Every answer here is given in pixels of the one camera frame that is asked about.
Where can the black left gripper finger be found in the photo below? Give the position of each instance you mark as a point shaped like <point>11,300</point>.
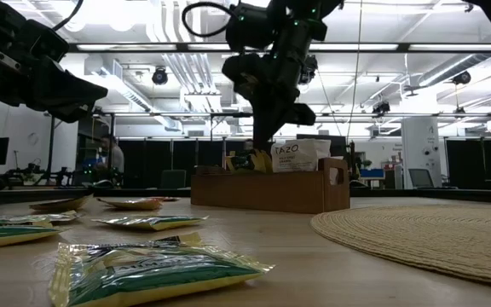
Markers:
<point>73,111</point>
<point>79,87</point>

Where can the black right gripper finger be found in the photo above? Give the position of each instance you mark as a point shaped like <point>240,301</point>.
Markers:
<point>303,115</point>
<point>271,115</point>

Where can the white Tazo tea packet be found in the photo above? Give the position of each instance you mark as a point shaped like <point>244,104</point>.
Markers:
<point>324,147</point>
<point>292,160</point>

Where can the wooden compartment tea box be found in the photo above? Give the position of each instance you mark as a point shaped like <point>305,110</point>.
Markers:
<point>250,192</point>

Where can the person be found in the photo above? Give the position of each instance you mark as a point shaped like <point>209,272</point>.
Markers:
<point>115,158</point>
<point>248,146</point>

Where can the blue box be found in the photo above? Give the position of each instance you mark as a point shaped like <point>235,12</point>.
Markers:
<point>372,173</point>

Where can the black partition screen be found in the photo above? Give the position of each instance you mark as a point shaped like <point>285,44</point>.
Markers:
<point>156,162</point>
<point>465,164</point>

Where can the white pillar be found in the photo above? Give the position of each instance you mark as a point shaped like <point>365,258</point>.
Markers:
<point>420,149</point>

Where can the grey office chair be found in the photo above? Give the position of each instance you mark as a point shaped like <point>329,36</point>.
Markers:
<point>420,178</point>

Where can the round woven straw placemat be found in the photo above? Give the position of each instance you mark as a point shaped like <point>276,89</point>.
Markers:
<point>420,243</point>

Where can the black ceiling-mounted camera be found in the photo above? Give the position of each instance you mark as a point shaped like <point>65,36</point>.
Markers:
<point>462,77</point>
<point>312,68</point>
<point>159,77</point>
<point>381,108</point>

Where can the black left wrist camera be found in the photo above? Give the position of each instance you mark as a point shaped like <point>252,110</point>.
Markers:
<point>49,42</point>

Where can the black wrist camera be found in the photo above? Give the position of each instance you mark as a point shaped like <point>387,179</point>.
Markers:
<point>250,25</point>
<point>49,42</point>

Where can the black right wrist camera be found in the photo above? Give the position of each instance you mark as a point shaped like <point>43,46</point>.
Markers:
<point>250,25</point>

